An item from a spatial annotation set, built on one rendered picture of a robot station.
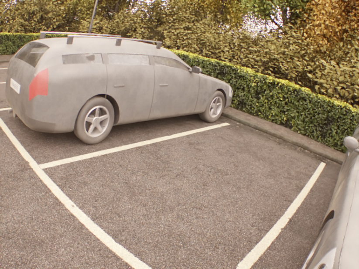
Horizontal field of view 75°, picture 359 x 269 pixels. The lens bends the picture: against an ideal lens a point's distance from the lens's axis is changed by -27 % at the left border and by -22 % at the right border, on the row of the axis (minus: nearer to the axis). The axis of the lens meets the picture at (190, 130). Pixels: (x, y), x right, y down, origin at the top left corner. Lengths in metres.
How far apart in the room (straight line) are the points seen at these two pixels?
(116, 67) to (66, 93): 0.87
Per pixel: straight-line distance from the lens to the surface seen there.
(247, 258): 2.51
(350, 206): 1.99
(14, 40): 12.90
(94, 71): 3.73
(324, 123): 6.77
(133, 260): 2.22
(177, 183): 3.42
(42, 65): 3.49
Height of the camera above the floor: 1.59
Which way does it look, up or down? 17 degrees down
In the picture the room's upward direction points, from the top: 12 degrees clockwise
